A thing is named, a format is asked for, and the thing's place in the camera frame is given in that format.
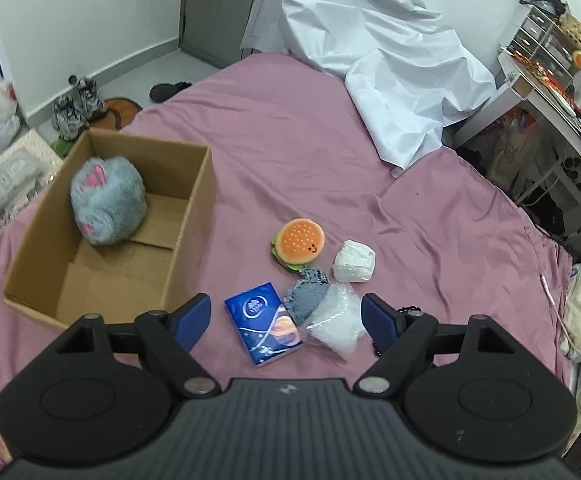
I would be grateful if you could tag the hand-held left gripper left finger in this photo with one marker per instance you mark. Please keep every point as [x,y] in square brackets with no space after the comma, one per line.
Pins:
[195,319]

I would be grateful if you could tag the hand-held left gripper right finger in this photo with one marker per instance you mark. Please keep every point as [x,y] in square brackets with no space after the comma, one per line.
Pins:
[376,317]

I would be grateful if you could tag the clear plastic bag white filling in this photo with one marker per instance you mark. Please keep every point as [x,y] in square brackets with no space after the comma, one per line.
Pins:
[335,325]

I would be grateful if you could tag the white soft bun toy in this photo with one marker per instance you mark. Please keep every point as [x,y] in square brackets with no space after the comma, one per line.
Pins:
[354,262]

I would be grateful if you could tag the blue tissue pack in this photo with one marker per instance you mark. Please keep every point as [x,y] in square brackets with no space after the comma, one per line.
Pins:
[263,322]

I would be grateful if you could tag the grey-blue knit plush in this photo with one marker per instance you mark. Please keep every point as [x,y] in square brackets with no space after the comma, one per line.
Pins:
[305,295]

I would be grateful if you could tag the brown cardboard box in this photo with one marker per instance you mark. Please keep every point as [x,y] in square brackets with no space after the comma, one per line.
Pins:
[190,240]

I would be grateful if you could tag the burger plush toy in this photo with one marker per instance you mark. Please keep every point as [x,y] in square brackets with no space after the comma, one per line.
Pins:
[300,245]

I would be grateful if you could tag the grey furry plush pink ears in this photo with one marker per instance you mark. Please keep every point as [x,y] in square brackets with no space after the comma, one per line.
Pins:
[108,200]

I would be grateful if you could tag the beige tote bag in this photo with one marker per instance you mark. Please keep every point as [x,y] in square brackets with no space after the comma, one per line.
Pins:
[512,152]

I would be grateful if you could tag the black slipper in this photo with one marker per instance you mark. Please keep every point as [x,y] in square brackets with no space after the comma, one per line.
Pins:
[168,91]

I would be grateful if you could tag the clear plastic storage box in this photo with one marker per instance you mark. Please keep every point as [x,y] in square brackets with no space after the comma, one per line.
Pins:
[5,185]

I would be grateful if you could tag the grey sneaker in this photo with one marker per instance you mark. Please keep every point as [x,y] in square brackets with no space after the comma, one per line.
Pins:
[90,97]
[69,117]

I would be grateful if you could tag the white desk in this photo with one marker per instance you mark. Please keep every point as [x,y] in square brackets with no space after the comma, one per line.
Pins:
[560,120]

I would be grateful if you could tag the white cover sheet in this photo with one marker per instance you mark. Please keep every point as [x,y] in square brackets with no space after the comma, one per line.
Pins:
[370,45]

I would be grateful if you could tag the grey door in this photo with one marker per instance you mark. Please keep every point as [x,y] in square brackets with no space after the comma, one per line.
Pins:
[215,5]

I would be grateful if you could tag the grey drawer unit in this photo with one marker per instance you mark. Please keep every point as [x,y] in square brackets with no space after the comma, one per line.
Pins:
[545,35]

